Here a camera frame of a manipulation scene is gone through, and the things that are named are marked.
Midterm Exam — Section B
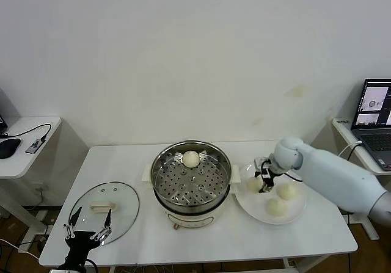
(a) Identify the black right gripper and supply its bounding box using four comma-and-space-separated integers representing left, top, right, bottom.
258, 166, 276, 194

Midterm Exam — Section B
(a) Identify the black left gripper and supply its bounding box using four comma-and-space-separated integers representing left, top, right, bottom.
63, 206, 113, 268

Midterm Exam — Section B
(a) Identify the white steamed baozi bun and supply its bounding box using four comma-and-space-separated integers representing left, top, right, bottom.
266, 198, 288, 217
182, 150, 202, 169
246, 177, 263, 194
276, 183, 297, 201

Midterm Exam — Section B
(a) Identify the glass lid cream handle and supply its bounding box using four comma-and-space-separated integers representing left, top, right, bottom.
68, 181, 141, 247

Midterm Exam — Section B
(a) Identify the perforated steel steamer basket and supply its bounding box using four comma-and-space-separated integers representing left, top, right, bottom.
151, 140, 232, 214

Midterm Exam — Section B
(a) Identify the white round plate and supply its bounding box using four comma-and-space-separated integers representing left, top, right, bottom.
235, 162, 307, 226

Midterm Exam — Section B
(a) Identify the cream electric cooking pot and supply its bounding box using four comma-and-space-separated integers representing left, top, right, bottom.
141, 164, 241, 231

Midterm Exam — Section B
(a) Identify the grey usb hub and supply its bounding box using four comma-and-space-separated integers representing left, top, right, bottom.
26, 137, 46, 155

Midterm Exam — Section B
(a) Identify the white side table with mouse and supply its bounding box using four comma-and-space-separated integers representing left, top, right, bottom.
0, 116, 63, 252

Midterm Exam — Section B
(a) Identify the white side table with label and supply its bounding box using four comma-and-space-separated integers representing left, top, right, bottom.
332, 118, 391, 242

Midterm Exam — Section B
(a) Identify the black computer mouse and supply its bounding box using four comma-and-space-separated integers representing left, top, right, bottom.
0, 137, 22, 159

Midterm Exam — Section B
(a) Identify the grey open laptop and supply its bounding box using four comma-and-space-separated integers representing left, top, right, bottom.
350, 78, 391, 172

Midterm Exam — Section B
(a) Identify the dark screen device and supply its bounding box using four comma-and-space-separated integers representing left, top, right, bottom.
0, 103, 10, 138

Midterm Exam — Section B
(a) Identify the white floor cable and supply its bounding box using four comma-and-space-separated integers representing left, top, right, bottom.
0, 238, 40, 260

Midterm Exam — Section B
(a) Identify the white laptop cable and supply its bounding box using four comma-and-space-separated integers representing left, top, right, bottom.
337, 141, 364, 158

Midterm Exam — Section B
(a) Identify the black hub cable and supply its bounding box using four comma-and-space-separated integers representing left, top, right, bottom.
0, 123, 53, 145

